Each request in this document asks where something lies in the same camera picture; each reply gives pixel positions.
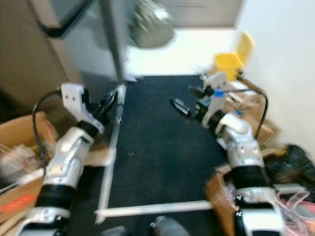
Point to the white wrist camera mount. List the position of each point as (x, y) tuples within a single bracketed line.
[(75, 101), (215, 93)]

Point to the white floor tape strip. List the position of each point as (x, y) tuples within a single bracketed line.
[(152, 209)]

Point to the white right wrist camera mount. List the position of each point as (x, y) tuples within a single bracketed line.
[(215, 93)]

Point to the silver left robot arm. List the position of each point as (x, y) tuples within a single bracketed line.
[(66, 162)]

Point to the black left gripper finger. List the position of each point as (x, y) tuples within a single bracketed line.
[(113, 105), (107, 104)]

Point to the grey robot foot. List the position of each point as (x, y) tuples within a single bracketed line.
[(165, 227)]

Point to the black plastic bag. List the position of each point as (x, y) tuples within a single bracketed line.
[(293, 164)]

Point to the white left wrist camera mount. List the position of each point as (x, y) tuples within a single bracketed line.
[(75, 101)]

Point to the olive green bag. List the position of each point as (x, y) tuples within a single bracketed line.
[(151, 24)]

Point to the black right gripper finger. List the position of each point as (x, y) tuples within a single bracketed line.
[(199, 91), (180, 107)]

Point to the grey metal pole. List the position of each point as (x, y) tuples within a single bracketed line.
[(114, 39)]

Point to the cardboard box with pink plastic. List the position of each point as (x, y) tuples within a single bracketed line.
[(216, 196)]

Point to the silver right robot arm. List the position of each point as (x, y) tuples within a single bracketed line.
[(243, 152)]

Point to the cardboard box with orange label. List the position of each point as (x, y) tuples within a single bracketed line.
[(19, 132)]

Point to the brown cabinet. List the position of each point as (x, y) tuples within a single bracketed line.
[(29, 54)]

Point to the yellow rubbish bin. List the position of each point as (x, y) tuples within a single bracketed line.
[(227, 63)]

